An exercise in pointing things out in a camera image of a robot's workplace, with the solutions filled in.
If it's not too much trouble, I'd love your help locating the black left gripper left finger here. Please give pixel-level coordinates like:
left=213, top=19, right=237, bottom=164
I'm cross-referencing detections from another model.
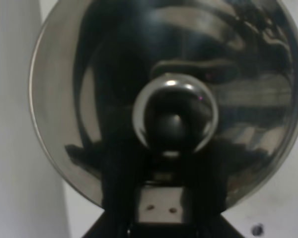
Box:
left=84, top=148, right=139, bottom=238

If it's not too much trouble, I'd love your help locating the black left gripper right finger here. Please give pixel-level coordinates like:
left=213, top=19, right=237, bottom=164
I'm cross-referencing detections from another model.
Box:
left=187, top=146, right=242, bottom=238

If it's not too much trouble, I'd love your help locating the stainless steel teapot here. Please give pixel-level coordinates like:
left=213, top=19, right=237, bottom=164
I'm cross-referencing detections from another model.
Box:
left=29, top=0, right=298, bottom=214

